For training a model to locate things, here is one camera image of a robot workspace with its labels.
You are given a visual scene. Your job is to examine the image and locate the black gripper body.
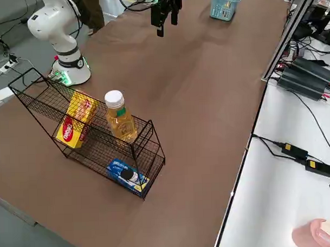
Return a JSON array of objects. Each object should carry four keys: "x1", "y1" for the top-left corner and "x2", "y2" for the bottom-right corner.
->
[{"x1": 151, "y1": 0, "x2": 183, "y2": 26}]

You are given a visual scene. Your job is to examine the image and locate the light blue plastic basket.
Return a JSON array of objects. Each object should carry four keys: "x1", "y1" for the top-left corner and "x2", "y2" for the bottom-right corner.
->
[{"x1": 209, "y1": 0, "x2": 247, "y2": 22}]

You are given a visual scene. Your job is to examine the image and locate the person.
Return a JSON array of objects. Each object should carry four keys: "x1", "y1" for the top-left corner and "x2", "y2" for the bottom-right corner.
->
[{"x1": 73, "y1": 0, "x2": 106, "y2": 37}]

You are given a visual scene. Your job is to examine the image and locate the yellow tea bottle white cap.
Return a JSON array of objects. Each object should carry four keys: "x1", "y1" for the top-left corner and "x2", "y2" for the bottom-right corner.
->
[{"x1": 103, "y1": 89, "x2": 139, "y2": 145}]

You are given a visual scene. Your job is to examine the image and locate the yellow nabati wafer box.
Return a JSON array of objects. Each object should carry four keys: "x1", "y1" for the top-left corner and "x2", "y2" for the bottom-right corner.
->
[{"x1": 55, "y1": 115, "x2": 90, "y2": 150}]

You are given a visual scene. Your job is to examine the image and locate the black ribbed power supply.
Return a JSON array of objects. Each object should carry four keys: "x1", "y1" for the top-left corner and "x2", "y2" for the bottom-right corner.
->
[
  {"x1": 276, "y1": 65, "x2": 330, "y2": 103},
  {"x1": 290, "y1": 55, "x2": 330, "y2": 83}
]

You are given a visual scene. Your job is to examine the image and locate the black equipment stand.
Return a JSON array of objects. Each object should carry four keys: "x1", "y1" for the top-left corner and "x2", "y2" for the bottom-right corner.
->
[{"x1": 309, "y1": 3, "x2": 330, "y2": 47}]

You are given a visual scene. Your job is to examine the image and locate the blue cookie box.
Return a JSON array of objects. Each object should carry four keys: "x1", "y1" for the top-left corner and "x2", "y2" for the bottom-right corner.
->
[{"x1": 105, "y1": 157, "x2": 151, "y2": 199}]

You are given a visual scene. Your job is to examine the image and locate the white power strip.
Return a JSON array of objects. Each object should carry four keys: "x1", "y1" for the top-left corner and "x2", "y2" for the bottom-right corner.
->
[{"x1": 0, "y1": 58, "x2": 21, "y2": 74}]

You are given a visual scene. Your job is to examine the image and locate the white box with warning label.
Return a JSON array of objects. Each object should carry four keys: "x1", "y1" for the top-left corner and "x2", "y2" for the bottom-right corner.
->
[{"x1": 0, "y1": 87, "x2": 17, "y2": 113}]

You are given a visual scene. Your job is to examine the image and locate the black power adapter yellow label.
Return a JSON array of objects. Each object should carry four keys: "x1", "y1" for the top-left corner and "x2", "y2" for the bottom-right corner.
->
[
  {"x1": 280, "y1": 141, "x2": 310, "y2": 160},
  {"x1": 303, "y1": 157, "x2": 330, "y2": 179}
]

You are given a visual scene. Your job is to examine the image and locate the white side table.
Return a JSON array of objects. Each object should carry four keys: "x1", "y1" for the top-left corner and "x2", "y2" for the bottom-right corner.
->
[{"x1": 205, "y1": 33, "x2": 330, "y2": 247}]

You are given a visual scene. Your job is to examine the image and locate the pink round object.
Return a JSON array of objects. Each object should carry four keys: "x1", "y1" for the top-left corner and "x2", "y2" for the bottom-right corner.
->
[{"x1": 290, "y1": 217, "x2": 330, "y2": 247}]

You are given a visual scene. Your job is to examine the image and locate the black base cable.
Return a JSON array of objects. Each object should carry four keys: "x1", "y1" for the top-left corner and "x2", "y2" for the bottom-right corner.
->
[{"x1": 117, "y1": 0, "x2": 154, "y2": 12}]

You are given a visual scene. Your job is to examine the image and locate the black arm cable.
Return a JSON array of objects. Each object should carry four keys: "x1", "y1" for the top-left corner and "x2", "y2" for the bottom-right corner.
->
[{"x1": 65, "y1": 0, "x2": 83, "y2": 40}]

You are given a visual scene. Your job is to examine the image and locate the aluminium frame rail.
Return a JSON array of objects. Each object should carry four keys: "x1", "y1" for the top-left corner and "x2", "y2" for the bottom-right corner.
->
[{"x1": 258, "y1": 0, "x2": 325, "y2": 82}]

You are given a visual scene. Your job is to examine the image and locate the black wire shelf rack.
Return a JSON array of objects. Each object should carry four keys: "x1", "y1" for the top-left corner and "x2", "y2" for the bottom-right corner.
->
[{"x1": 7, "y1": 62, "x2": 167, "y2": 205}]

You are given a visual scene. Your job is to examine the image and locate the black adapter cable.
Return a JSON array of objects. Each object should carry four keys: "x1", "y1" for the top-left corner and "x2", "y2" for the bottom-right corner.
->
[{"x1": 251, "y1": 133, "x2": 299, "y2": 162}]

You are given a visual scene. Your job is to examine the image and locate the black power supply cable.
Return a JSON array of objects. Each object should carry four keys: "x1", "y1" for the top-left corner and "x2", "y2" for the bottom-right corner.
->
[{"x1": 287, "y1": 87, "x2": 330, "y2": 164}]

